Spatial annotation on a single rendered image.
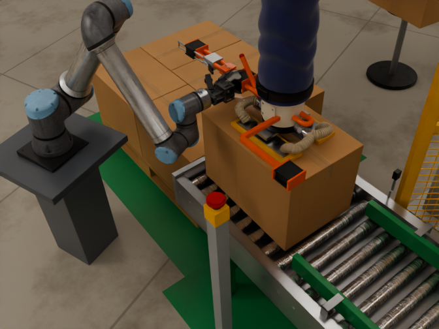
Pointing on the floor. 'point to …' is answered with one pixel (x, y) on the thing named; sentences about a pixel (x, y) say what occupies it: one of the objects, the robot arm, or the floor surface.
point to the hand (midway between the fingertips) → (240, 77)
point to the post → (219, 264)
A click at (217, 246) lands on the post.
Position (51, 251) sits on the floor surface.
